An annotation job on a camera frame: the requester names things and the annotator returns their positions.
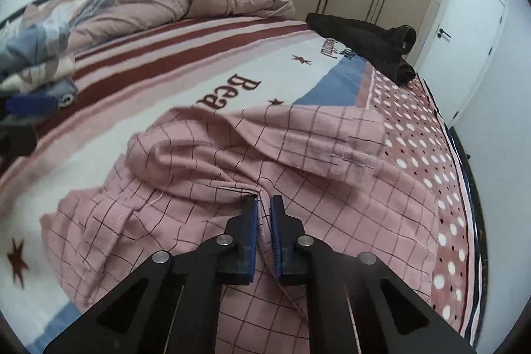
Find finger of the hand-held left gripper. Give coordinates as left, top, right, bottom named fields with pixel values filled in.
left=4, top=94, right=59, bottom=117
left=0, top=121, right=38, bottom=161

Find pink checked pants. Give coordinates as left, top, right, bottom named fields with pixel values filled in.
left=39, top=105, right=442, bottom=354

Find white door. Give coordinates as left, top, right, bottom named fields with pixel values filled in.
left=415, top=0, right=507, bottom=126

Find patterned bed sheet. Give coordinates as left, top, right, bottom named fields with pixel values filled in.
left=0, top=16, right=488, bottom=354

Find pile of grey-blue clothes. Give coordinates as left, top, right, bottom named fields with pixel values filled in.
left=0, top=20, right=79, bottom=110

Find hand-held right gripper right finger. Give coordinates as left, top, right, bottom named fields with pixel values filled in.
left=269, top=194, right=478, bottom=354

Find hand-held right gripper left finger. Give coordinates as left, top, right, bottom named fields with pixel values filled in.
left=41, top=194, right=260, bottom=354

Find black pants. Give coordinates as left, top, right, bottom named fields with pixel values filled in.
left=306, top=12, right=417, bottom=86

